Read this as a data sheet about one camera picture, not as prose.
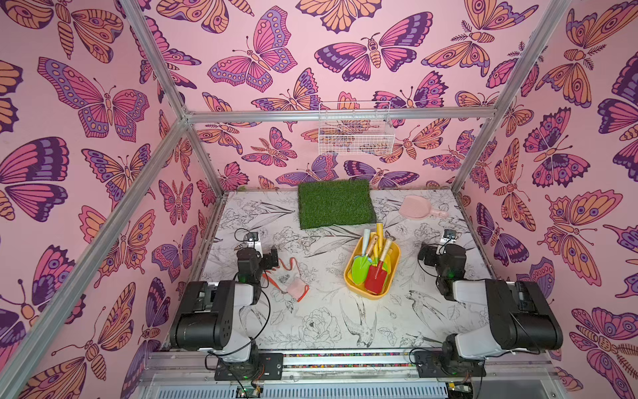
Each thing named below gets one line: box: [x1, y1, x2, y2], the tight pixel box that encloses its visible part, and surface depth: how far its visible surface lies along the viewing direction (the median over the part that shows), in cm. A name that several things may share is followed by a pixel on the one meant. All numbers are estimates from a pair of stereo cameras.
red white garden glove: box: [262, 257, 310, 302], surface depth 92 cm
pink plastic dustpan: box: [398, 195, 449, 221], surface depth 116 cm
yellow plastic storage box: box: [343, 236, 401, 301], surface depth 91 cm
